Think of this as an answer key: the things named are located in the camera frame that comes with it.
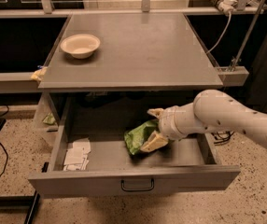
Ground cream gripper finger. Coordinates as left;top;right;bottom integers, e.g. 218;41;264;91
147;108;164;119
140;131;169;153

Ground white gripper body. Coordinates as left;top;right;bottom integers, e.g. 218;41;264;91
159;105;188;140

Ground green rice chip bag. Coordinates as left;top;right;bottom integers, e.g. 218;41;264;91
124;119;158;155

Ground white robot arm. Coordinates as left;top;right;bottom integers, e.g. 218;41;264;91
140;90;267;153

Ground grey cabinet counter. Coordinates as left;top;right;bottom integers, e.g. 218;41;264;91
39;13;222;91

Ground open grey drawer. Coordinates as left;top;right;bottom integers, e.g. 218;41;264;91
29;92;240;198

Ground white paper slips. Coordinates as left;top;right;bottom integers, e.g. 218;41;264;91
63;138;91;171

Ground white paper bowl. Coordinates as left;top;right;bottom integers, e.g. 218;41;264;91
60;34;101;59

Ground small green wrapper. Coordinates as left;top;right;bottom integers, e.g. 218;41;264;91
42;113;56;125

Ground white power strip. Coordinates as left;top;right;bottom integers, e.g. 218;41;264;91
210;0;236;15

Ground black drawer handle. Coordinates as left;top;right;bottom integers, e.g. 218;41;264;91
120;179;155;192

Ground black cable bundle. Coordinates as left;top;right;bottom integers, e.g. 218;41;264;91
211;130;236;146

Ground white power cable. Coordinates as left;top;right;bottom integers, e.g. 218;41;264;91
205;10;232;55

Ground grey metal rail frame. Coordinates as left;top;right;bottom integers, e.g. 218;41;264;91
0;0;267;95

